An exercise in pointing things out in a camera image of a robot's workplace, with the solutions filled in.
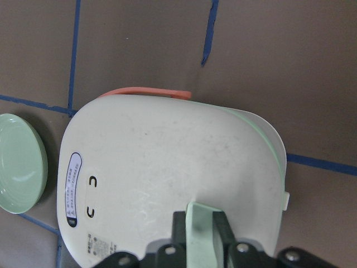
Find green plate near right arm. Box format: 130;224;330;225
1;113;48;214

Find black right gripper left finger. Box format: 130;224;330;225
156;211;187;268

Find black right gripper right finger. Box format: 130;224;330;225
213;212;268;267

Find white rice cooker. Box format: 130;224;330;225
57;90;288;267

